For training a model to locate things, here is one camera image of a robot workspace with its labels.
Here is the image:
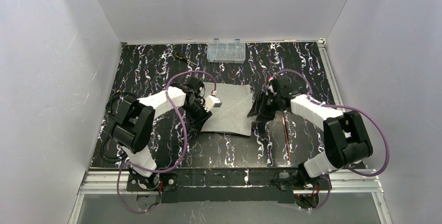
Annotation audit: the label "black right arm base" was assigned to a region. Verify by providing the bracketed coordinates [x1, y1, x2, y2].
[272, 167, 332, 191]

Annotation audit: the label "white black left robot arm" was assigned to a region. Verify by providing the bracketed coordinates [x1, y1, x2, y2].
[104, 77, 222, 178]

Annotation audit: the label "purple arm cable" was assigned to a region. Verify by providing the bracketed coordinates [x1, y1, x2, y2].
[116, 70, 218, 214]
[266, 69, 391, 211]

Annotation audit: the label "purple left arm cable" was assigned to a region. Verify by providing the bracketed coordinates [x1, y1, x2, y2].
[116, 70, 218, 214]

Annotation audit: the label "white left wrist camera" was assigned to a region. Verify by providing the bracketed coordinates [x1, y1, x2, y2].
[204, 95, 222, 111]

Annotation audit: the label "clear plastic compartment box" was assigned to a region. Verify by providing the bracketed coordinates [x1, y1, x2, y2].
[206, 39, 245, 64]

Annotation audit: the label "grey cloth napkin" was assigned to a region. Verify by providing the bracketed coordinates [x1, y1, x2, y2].
[201, 83, 253, 137]

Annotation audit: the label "black copper spoon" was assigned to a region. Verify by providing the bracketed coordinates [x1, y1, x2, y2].
[281, 111, 291, 161]

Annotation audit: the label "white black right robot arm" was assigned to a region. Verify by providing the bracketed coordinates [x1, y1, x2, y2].
[248, 78, 373, 182]

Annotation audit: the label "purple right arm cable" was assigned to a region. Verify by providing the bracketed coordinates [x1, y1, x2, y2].
[266, 69, 391, 211]

